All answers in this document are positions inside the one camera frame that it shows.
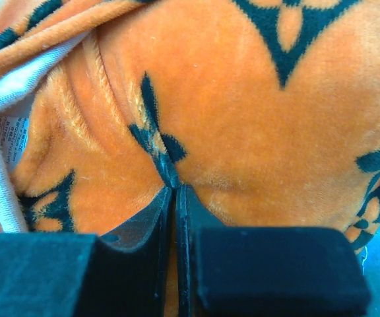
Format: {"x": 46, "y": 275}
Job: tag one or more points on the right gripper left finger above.
{"x": 122, "y": 273}

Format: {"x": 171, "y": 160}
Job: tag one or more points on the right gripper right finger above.
{"x": 263, "y": 271}

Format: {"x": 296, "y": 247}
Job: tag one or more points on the orange patterned pillowcase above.
{"x": 270, "y": 110}

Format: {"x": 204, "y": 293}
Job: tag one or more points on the white care label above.
{"x": 13, "y": 139}

